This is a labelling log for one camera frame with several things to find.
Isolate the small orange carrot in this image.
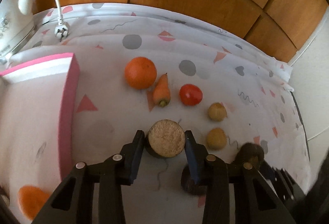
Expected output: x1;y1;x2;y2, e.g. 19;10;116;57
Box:
152;73;171;107

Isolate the pink rimmed white tray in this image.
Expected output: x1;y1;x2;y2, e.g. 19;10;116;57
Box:
1;53;80;223

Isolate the red tomato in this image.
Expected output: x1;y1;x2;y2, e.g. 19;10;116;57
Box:
179;84;203;106

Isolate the white ceramic electric kettle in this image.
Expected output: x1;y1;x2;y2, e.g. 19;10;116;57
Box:
1;0;35;59

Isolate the dark oval avocado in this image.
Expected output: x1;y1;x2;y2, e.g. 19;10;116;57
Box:
231;143;265;170

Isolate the white power cord with plug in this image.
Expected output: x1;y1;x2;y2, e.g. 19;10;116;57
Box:
33;0;71;41

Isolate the patterned white tablecloth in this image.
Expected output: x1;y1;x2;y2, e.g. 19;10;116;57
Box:
9;4;311;223

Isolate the small tan potato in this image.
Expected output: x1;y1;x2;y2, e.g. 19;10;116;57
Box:
207;103;227;122
206;128;227;150

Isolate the half cut dark vegetable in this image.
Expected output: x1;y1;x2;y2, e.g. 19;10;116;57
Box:
145;119;186;158

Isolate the round dark beet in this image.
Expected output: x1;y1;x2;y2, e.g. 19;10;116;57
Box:
181;165;207;196

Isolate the orange fruit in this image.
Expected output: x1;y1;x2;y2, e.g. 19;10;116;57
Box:
124;57;157;90
17;185;50;221

